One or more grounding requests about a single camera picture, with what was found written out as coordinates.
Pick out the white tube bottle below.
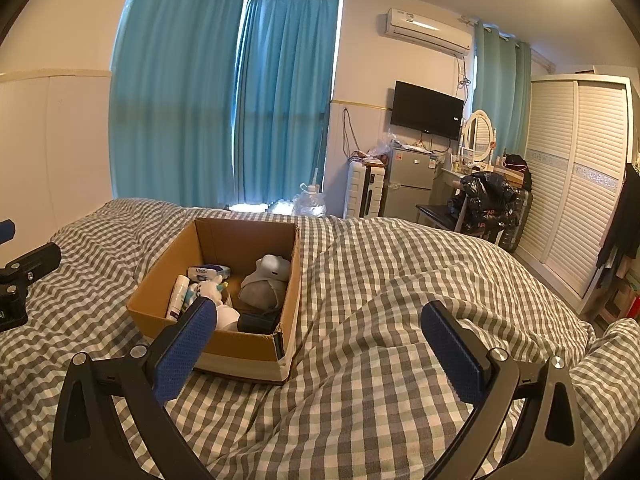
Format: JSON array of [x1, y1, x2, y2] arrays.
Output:
[[165, 275, 190, 321]]

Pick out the blue tissue packet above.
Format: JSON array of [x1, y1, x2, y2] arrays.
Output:
[[186, 264, 231, 283]]

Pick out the white plush toy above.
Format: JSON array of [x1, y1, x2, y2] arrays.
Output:
[[195, 281, 233, 307]]

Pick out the black wallet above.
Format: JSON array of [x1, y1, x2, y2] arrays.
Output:
[[236, 310, 281, 335]]

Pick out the white tumbler bottle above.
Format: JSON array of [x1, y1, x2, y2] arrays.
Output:
[[216, 304, 241, 332]]

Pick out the grey checkered duvet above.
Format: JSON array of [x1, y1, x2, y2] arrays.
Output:
[[1, 198, 639, 479]]

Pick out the brown cardboard box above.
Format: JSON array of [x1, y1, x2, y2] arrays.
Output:
[[127, 218, 302, 384]]

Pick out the hanging black clothing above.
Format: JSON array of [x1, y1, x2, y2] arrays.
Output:
[[597, 164, 639, 288]]

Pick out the left teal curtain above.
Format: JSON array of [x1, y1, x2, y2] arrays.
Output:
[[108, 0, 243, 207]]

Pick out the teal curtain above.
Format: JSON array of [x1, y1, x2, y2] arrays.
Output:
[[234, 0, 341, 204], [473, 21, 532, 156], [108, 0, 243, 207]]

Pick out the black clothes pile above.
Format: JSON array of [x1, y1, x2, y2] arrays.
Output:
[[447, 169, 533, 252]]

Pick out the black chair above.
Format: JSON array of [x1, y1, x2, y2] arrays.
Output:
[[416, 193, 469, 233]]

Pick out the clear water jug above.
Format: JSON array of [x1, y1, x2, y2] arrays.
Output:
[[293, 169, 326, 218]]

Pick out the grey mini fridge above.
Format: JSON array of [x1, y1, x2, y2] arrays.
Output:
[[382, 150, 437, 221]]

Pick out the middle teal curtain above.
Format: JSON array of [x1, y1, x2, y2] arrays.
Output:
[[234, 0, 341, 204]]

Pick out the white louvered wardrobe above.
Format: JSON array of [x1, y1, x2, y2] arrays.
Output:
[[516, 74, 639, 312]]

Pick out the white oval vanity mirror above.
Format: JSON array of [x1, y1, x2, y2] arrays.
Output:
[[460, 110, 496, 162]]

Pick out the white suitcase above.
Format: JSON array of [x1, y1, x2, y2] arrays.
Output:
[[343, 160, 385, 218]]

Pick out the right teal curtain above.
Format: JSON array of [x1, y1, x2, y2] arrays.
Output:
[[473, 21, 532, 156]]

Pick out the white air conditioner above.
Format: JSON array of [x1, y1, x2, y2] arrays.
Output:
[[385, 9, 472, 56]]

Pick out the black wall television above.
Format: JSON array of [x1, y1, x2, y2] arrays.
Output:
[[390, 81, 464, 140]]

